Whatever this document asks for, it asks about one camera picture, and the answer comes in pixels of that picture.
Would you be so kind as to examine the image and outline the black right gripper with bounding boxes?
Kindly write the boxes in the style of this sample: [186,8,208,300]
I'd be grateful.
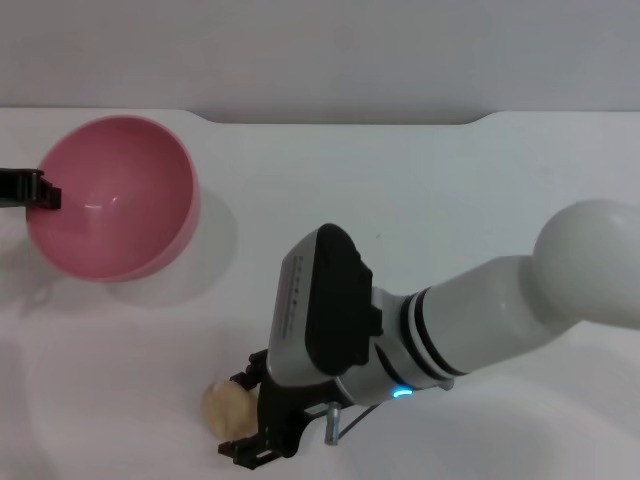
[217,348,352,457]

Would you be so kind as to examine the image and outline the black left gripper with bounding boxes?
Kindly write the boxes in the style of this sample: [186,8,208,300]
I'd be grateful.
[0,168,63,210]

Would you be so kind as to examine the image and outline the beige egg yolk pastry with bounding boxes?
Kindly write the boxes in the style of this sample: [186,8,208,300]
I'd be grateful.
[201,379,262,442]

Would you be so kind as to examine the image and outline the pink plastic bowl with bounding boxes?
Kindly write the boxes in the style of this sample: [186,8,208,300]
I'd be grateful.
[27,114,202,285]

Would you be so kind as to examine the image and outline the grey right gripper cable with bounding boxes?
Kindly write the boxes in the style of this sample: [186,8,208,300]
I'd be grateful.
[323,401,384,445]

